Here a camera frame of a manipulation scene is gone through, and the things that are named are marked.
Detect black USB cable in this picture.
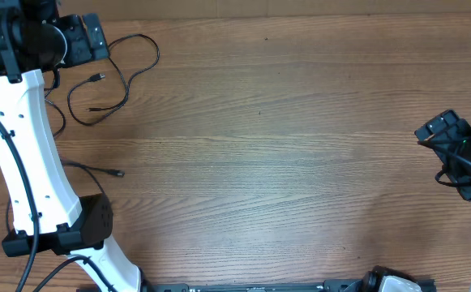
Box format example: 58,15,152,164
66,33,161,127
42,68,66,139
4,160,126,234

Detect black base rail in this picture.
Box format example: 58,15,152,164
76,265,437,292

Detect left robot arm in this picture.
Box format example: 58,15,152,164
0,0,150,291

